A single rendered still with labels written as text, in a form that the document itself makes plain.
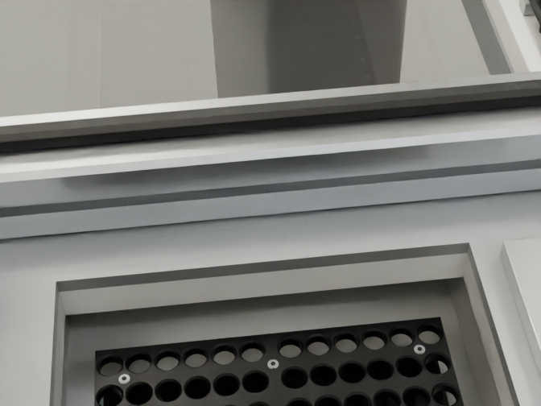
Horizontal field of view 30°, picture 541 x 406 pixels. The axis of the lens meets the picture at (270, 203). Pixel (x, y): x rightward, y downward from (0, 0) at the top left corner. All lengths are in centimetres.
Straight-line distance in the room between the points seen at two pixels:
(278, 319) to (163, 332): 7
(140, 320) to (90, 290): 11
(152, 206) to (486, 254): 16
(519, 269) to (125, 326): 24
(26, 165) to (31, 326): 7
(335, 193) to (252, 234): 5
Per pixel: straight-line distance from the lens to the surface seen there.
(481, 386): 57
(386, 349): 51
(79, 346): 60
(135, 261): 49
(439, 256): 50
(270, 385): 50
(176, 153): 48
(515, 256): 48
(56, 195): 49
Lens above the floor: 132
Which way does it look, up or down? 47 degrees down
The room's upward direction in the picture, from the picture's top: 2 degrees counter-clockwise
